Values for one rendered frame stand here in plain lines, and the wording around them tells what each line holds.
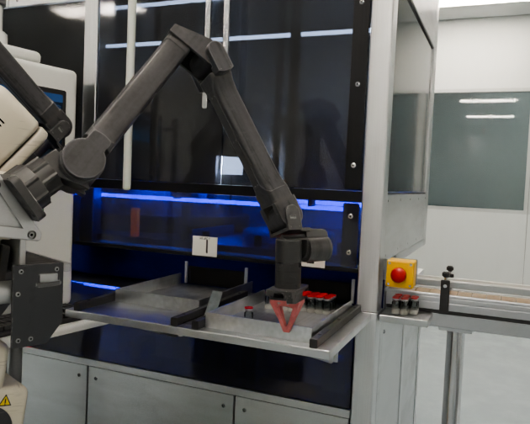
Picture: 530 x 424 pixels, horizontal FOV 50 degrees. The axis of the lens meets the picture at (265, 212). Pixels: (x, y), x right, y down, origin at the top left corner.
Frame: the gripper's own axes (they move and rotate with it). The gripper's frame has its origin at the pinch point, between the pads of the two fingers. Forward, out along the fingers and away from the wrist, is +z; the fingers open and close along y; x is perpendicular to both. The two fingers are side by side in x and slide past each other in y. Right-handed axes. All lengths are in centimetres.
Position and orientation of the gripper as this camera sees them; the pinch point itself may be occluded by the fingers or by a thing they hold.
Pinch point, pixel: (286, 328)
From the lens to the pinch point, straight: 127.3
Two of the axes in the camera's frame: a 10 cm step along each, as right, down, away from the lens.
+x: -9.3, -0.4, 3.7
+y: 3.7, -0.5, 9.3
